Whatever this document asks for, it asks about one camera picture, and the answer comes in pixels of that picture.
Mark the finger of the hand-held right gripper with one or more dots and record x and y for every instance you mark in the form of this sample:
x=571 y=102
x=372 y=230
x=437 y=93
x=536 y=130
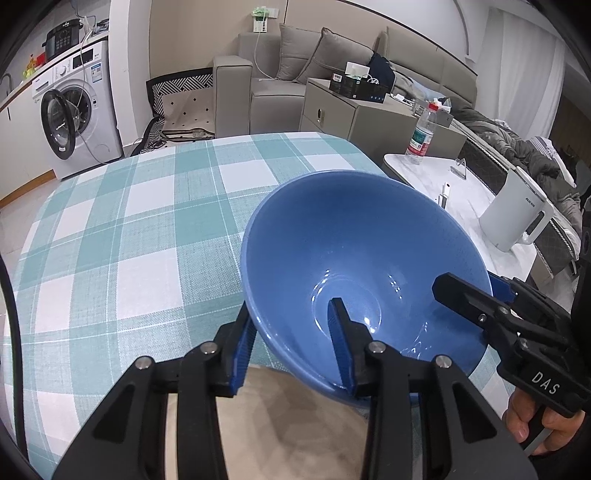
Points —
x=503 y=286
x=466 y=300

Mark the grey sofa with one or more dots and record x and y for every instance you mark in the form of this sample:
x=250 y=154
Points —
x=231 y=97

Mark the dark blue garment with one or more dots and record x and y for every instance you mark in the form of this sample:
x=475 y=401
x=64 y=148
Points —
x=381 y=69

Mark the cream round plate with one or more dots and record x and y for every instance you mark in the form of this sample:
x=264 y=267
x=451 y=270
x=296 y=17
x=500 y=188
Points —
x=286 y=429

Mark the white lower kitchen cabinets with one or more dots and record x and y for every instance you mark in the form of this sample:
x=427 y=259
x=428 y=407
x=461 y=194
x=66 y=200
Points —
x=23 y=152

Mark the beige side cabinet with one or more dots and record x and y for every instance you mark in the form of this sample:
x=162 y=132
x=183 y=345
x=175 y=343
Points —
x=351 y=120

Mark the yellow bottle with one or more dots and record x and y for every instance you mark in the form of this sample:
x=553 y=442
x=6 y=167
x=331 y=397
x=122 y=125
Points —
x=30 y=69

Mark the clear water bottle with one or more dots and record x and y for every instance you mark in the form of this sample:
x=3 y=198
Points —
x=419 y=143

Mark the grey sofa cushion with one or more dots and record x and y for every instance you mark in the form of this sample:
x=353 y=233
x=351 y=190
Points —
x=295 y=50
x=341 y=55

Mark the white washing machine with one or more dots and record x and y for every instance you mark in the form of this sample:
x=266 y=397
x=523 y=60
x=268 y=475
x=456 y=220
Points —
x=97 y=115

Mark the blue bowl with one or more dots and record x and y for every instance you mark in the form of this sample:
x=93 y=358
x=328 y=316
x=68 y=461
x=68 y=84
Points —
x=346 y=240

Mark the small clear stand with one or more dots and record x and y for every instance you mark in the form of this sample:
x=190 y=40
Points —
x=459 y=170

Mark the teal checked tablecloth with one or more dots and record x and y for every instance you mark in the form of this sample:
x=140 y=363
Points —
x=138 y=230

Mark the white marble table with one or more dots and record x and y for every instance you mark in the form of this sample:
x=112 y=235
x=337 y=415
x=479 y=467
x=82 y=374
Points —
x=461 y=203

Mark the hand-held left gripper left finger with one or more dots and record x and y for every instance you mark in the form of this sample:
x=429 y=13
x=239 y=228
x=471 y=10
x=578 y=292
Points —
x=242 y=355

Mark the person's right hand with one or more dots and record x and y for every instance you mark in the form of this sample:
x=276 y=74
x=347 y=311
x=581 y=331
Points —
x=519 y=417

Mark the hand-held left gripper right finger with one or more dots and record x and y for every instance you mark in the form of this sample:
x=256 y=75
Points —
x=341 y=346

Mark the black box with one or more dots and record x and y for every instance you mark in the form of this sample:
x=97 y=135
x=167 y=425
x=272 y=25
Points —
x=358 y=90

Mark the black pressure cooker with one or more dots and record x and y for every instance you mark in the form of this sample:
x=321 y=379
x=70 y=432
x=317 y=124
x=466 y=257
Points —
x=62 y=39

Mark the white tissue box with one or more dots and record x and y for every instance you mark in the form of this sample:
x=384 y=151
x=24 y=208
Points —
x=355 y=69

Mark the white electric kettle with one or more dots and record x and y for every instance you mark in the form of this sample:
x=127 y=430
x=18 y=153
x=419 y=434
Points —
x=512 y=212

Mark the green white wall charger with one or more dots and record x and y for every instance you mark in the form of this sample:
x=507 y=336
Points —
x=258 y=21

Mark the grey blanket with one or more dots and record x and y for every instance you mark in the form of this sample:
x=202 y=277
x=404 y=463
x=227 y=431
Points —
x=498 y=134

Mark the black white patterned cushion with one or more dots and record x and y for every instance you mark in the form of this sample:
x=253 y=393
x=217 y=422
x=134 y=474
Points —
x=184 y=101

